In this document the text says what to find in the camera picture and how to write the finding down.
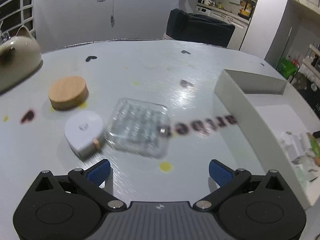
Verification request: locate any white drawer shelf unit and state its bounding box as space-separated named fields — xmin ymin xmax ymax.
xmin=1 ymin=0 xmax=36 ymax=38

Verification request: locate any white tape measure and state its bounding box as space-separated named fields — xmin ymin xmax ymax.
xmin=64 ymin=111 xmax=105 ymax=159

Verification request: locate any white shallow tray box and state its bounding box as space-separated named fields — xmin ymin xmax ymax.
xmin=214 ymin=69 xmax=319 ymax=209

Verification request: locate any cork coaster green elephant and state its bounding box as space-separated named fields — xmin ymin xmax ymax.
xmin=306 ymin=132 xmax=320 ymax=167

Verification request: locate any round wooden lid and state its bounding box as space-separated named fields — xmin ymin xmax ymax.
xmin=48 ymin=76 xmax=89 ymax=111

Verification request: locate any cream ceramic teapot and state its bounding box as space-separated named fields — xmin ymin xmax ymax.
xmin=1 ymin=26 xmax=42 ymax=93

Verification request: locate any green cardboard box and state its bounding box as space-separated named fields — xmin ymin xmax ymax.
xmin=276 ymin=57 xmax=299 ymax=80

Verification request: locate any black woven chair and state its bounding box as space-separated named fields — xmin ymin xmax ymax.
xmin=165 ymin=8 xmax=235 ymax=48

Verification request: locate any clear plastic blister case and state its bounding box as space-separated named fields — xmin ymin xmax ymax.
xmin=105 ymin=98 xmax=171 ymax=159

